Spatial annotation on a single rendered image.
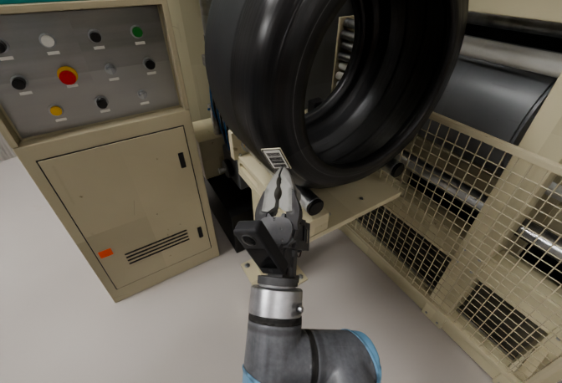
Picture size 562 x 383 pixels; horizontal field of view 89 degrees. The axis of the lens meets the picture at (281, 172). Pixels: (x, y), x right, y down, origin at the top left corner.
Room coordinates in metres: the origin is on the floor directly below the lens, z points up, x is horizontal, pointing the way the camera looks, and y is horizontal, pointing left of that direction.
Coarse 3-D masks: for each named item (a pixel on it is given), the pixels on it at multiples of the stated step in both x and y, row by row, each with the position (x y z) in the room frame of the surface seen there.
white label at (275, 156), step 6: (264, 150) 0.44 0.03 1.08; (270, 150) 0.44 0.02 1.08; (276, 150) 0.43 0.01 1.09; (270, 156) 0.44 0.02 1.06; (276, 156) 0.44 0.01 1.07; (282, 156) 0.44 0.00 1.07; (270, 162) 0.45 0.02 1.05; (276, 162) 0.45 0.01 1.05; (282, 162) 0.44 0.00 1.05; (288, 162) 0.44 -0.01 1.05; (276, 168) 0.45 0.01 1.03; (288, 168) 0.44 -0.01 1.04
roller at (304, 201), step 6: (270, 174) 0.62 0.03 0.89; (300, 186) 0.53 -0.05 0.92; (300, 192) 0.51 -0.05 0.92; (306, 192) 0.50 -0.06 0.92; (312, 192) 0.51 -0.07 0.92; (306, 198) 0.49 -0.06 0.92; (312, 198) 0.48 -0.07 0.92; (318, 198) 0.49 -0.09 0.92; (300, 204) 0.49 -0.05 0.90; (306, 204) 0.48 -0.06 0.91; (312, 204) 0.47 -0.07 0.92; (318, 204) 0.48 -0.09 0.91; (306, 210) 0.47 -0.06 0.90; (312, 210) 0.47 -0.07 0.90; (318, 210) 0.48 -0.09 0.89
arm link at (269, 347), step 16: (256, 320) 0.22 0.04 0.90; (272, 320) 0.21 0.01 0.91; (288, 320) 0.22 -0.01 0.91; (256, 336) 0.20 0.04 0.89; (272, 336) 0.20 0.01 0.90; (288, 336) 0.20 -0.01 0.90; (304, 336) 0.21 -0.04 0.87; (256, 352) 0.18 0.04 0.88; (272, 352) 0.18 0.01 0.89; (288, 352) 0.18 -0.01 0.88; (304, 352) 0.18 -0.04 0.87; (256, 368) 0.16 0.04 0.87; (272, 368) 0.16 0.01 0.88; (288, 368) 0.16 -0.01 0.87; (304, 368) 0.17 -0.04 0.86
